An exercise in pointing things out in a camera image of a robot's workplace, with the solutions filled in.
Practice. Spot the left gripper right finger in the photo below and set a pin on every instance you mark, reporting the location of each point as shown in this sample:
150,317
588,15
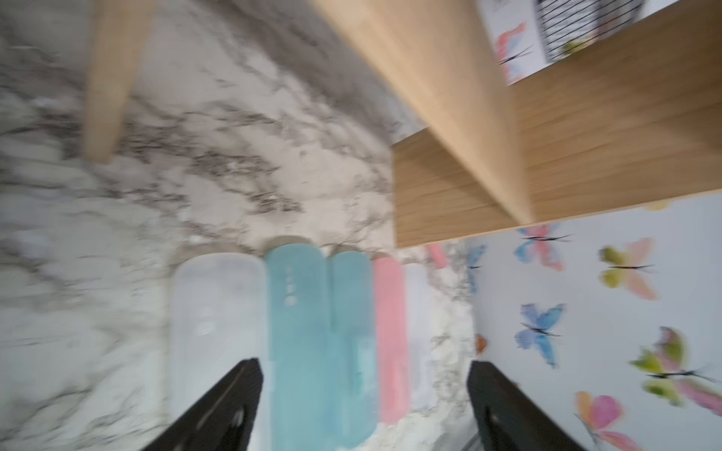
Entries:
507,419

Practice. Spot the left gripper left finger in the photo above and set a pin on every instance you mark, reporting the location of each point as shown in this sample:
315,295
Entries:
223,419

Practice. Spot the clear pencil case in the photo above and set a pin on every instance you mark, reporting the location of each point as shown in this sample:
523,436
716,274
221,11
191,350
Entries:
419,331
218,317

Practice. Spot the teal pencil case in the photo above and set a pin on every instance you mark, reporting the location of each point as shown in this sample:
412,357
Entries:
299,328
356,346

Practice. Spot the pink pencil case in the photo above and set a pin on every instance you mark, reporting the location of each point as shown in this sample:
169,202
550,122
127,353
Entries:
392,339

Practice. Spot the wooden two-tier shelf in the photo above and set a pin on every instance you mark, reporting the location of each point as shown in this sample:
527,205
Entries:
406,100

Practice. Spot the purple pink garden trowel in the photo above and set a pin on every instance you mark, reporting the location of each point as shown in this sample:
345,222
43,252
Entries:
437,255

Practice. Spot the black wire basket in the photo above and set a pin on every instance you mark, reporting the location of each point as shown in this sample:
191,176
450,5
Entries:
568,26

